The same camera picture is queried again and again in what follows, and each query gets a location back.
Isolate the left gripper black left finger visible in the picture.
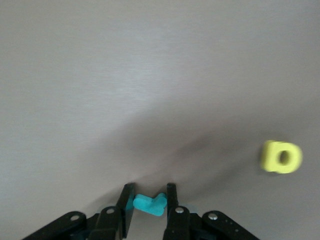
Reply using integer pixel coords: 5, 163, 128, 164
22, 183, 136, 240

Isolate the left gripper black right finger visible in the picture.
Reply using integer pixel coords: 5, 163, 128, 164
162, 183, 261, 240

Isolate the teal foam letter r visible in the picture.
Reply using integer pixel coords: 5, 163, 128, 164
132, 192, 168, 217

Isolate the yellow letter o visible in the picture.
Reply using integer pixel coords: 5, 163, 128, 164
259, 139, 304, 175

